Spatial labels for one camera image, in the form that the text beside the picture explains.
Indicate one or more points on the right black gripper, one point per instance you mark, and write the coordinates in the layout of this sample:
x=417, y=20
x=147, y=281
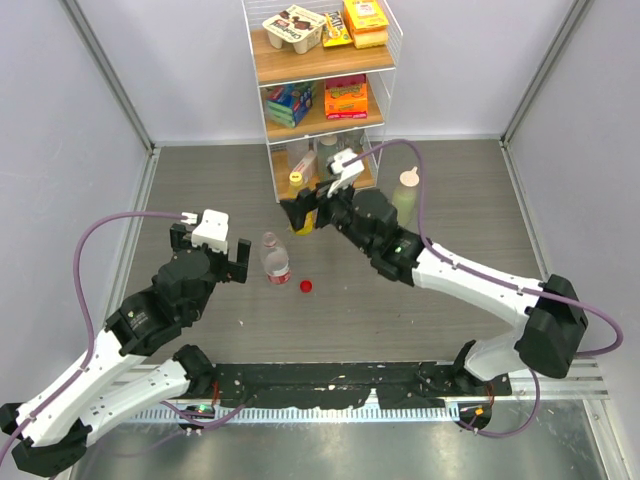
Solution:
x=307, y=200

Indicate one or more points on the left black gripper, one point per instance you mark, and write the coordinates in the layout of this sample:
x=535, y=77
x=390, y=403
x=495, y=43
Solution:
x=235, y=270

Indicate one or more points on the clear red-label water bottle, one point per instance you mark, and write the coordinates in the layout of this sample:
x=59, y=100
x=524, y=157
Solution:
x=275, y=259

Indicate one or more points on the red bottle cap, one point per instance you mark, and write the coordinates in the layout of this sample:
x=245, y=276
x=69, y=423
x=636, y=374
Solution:
x=306, y=286

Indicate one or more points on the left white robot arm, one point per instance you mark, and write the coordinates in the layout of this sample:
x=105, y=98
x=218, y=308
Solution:
x=54, y=430

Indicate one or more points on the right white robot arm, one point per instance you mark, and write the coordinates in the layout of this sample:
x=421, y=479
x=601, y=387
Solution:
x=547, y=325

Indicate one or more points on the grey green bottle on shelf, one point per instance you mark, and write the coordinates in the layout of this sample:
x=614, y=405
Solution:
x=327, y=146

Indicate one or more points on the green squeeze bottle beige cap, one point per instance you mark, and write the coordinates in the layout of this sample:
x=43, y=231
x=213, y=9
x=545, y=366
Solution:
x=405, y=195

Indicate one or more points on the white red small box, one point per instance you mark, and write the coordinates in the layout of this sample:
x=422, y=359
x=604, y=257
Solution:
x=307, y=166

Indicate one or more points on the clear glass jar on shelf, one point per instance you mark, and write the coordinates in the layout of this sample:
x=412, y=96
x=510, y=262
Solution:
x=353, y=139

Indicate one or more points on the blue green box stack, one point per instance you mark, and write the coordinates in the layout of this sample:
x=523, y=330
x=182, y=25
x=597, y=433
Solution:
x=288, y=104

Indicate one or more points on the orange snack box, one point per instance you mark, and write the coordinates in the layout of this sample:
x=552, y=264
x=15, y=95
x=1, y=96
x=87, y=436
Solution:
x=346, y=97

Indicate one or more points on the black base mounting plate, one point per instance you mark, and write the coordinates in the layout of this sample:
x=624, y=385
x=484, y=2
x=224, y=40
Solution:
x=339, y=386

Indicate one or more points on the yellow M&M candy bag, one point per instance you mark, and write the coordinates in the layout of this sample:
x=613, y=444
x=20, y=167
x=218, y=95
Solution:
x=335, y=32

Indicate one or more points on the chocolate pudding cup pack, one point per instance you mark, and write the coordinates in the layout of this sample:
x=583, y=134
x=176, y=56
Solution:
x=295, y=26

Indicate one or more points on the yellow sponge pack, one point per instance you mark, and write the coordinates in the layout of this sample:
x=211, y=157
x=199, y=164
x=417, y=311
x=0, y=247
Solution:
x=366, y=22

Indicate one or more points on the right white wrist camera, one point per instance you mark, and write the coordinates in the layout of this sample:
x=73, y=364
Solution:
x=340, y=171

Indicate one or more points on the white wire shelf rack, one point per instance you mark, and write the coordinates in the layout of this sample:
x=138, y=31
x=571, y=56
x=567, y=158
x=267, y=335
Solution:
x=273, y=67

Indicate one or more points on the slotted aluminium cable rail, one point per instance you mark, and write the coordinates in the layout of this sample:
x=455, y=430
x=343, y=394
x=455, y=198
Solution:
x=370, y=413

